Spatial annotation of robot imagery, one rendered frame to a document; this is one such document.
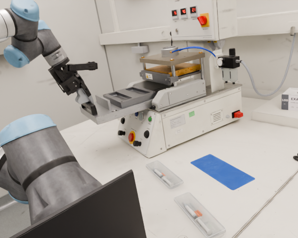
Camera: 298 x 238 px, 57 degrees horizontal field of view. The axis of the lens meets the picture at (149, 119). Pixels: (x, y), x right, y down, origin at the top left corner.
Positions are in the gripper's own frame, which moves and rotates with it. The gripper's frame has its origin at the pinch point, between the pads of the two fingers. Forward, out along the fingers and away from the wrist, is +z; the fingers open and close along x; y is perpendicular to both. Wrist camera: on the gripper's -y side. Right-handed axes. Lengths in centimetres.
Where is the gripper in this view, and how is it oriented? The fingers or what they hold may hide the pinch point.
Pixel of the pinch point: (92, 101)
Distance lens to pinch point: 114.0
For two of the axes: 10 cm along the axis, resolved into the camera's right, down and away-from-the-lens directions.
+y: -7.5, 6.0, -2.8
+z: 4.4, 7.7, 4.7
